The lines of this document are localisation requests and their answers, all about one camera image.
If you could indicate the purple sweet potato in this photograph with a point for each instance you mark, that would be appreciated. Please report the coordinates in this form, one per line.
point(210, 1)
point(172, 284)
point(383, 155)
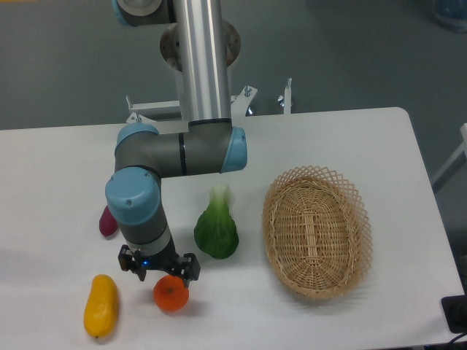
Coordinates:
point(107, 223)

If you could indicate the orange fruit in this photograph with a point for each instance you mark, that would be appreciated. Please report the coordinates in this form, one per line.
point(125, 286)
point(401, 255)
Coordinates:
point(170, 294)

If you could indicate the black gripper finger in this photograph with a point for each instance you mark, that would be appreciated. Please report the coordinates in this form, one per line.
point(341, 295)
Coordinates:
point(186, 267)
point(132, 261)

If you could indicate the yellow mango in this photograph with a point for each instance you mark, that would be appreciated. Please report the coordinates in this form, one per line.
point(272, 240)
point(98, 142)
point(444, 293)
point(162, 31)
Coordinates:
point(102, 307)

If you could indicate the white metal frame bracket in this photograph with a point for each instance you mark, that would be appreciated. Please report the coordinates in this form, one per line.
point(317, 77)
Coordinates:
point(241, 106)

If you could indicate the white frame at right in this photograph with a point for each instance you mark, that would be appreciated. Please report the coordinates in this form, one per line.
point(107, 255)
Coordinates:
point(453, 163)

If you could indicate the green bok choy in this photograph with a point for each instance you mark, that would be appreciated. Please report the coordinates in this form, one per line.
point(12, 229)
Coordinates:
point(215, 232)

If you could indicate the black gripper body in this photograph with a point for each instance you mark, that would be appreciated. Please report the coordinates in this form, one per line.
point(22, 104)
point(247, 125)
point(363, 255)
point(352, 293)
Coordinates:
point(160, 260)

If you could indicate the woven wicker basket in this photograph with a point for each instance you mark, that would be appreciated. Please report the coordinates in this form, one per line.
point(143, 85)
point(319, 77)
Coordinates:
point(316, 232)

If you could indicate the blue object top right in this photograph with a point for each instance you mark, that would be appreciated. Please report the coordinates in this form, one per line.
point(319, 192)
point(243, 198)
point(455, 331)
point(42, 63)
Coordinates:
point(451, 14)

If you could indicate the black device at edge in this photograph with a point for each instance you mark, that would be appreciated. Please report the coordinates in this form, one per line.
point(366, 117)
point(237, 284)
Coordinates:
point(454, 308)

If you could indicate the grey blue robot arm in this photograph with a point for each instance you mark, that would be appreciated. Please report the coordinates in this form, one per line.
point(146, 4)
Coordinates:
point(143, 156)

